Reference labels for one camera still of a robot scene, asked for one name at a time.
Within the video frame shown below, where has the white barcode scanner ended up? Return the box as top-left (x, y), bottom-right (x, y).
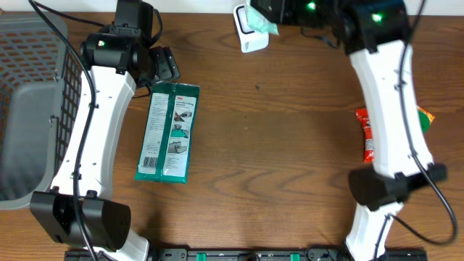
top-left (233, 4), bottom-right (270, 53)

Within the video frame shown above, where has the small orange box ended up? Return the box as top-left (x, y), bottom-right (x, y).
top-left (418, 107), bottom-right (435, 124)

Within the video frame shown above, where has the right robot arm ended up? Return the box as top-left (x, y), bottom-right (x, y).
top-left (250, 0), bottom-right (446, 260)

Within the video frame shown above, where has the red snack bag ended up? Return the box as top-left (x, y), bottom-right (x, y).
top-left (355, 108), bottom-right (374, 162)

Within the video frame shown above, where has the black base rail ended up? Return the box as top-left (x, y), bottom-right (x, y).
top-left (64, 247), bottom-right (428, 261)

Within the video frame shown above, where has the green lid jar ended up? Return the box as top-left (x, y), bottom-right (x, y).
top-left (418, 110), bottom-right (431, 133)

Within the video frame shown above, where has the light green wipes pack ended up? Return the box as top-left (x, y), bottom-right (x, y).
top-left (244, 0), bottom-right (279, 36)

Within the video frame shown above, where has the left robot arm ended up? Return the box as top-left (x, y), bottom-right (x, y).
top-left (30, 0), bottom-right (168, 260)

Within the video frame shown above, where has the grey plastic mesh basket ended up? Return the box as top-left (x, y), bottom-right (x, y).
top-left (1, 13), bottom-right (82, 210)

